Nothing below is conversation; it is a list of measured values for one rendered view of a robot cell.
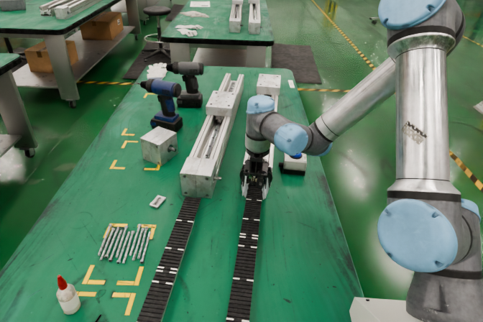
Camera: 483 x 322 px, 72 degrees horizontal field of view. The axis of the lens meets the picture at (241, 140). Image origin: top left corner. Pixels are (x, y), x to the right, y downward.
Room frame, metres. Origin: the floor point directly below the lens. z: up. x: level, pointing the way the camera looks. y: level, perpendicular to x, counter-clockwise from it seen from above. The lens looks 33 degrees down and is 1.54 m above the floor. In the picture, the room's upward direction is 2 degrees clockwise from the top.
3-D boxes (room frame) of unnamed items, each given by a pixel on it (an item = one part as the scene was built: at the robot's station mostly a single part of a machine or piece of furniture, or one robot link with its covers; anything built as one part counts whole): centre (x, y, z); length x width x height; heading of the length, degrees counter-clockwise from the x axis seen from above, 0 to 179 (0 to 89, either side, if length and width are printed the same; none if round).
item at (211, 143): (1.31, 0.09, 0.82); 0.80 x 0.10 x 0.09; 174
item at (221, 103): (1.31, 0.09, 0.87); 0.16 x 0.11 x 0.07; 174
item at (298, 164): (0.99, -0.19, 0.81); 0.10 x 0.08 x 0.06; 84
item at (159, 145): (1.04, 0.30, 0.83); 0.11 x 0.10 x 0.10; 63
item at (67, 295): (0.43, 0.38, 0.84); 0.04 x 0.04 x 0.12
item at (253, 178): (0.80, -0.05, 0.93); 0.09 x 0.08 x 0.12; 174
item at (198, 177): (0.86, 0.12, 0.83); 0.12 x 0.09 x 0.10; 84
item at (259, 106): (0.81, -0.05, 1.09); 0.09 x 0.08 x 0.11; 35
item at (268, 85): (1.53, -0.12, 0.87); 0.16 x 0.11 x 0.07; 174
